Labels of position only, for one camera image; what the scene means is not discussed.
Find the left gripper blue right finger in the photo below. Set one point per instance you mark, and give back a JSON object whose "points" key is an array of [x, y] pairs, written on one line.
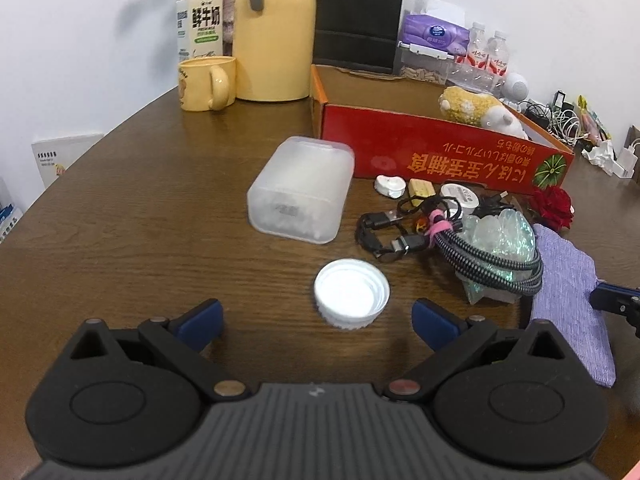
{"points": [[436, 326]]}

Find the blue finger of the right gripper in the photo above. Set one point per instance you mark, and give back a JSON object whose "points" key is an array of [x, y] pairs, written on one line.
{"points": [[617, 300]]}

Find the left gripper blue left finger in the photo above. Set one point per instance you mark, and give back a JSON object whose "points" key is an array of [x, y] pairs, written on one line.
{"points": [[201, 325]]}

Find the purple fabric pouch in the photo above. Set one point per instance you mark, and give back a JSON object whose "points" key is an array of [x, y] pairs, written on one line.
{"points": [[569, 278]]}

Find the white bottle cap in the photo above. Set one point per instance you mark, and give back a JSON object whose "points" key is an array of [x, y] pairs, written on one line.
{"points": [[350, 293]]}

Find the red fabric rose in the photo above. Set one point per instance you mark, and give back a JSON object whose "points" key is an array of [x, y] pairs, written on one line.
{"points": [[552, 207]]}

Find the iridescent plastic bag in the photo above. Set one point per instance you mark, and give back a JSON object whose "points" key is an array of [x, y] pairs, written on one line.
{"points": [[508, 236]]}

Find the translucent plastic box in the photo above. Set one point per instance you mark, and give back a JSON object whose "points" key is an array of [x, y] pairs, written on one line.
{"points": [[301, 191]]}

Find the yellow white plush sheep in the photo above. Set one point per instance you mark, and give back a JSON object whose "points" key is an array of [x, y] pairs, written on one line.
{"points": [[479, 110]]}

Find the round white tin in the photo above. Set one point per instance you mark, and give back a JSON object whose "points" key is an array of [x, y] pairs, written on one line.
{"points": [[465, 197]]}

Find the white power strip charger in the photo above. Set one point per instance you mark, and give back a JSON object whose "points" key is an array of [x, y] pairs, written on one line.
{"points": [[623, 166]]}

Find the yellow eraser block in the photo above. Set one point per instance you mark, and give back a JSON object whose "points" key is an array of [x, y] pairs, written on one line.
{"points": [[419, 190]]}

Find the crumpled white paper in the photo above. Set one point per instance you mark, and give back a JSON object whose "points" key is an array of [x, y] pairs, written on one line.
{"points": [[602, 156]]}

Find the small white earbud case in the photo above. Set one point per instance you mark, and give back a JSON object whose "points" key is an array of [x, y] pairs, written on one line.
{"points": [[391, 187]]}

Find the colourful snack packet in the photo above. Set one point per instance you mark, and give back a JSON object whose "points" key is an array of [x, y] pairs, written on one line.
{"points": [[592, 128]]}

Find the red cardboard box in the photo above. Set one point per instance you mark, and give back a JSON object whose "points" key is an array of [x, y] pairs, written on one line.
{"points": [[394, 127]]}

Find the white robot toy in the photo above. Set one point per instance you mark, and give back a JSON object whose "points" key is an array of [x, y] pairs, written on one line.
{"points": [[514, 88]]}

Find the yellow mug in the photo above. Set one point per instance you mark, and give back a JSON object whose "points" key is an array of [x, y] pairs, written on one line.
{"points": [[207, 84]]}

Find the water bottle left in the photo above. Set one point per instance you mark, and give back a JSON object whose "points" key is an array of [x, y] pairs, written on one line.
{"points": [[471, 65]]}

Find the water bottle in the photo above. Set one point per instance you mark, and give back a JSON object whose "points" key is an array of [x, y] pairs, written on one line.
{"points": [[497, 60], [471, 65]]}

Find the clear snack container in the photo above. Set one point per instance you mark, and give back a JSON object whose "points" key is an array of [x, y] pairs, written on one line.
{"points": [[424, 63]]}

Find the water bottle middle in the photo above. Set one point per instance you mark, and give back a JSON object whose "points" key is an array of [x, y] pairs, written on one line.
{"points": [[497, 60]]}

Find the purple tissue pack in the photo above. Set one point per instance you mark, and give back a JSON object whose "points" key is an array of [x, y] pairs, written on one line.
{"points": [[436, 24]]}

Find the white milk carton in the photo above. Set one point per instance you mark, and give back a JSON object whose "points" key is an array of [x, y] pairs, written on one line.
{"points": [[199, 28]]}

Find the yellow thermos jug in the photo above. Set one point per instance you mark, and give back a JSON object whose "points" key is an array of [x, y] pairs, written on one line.
{"points": [[273, 44]]}

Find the black paper bag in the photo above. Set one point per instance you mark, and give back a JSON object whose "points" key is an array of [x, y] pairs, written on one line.
{"points": [[357, 34]]}

